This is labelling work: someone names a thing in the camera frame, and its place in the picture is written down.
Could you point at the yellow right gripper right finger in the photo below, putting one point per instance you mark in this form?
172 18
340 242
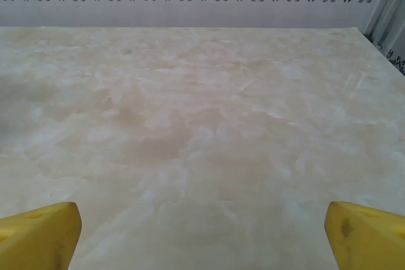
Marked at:
367 238

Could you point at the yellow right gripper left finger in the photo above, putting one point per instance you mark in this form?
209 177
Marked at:
38 238

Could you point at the pale patterned curtain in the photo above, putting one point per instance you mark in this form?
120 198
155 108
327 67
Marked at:
387 14

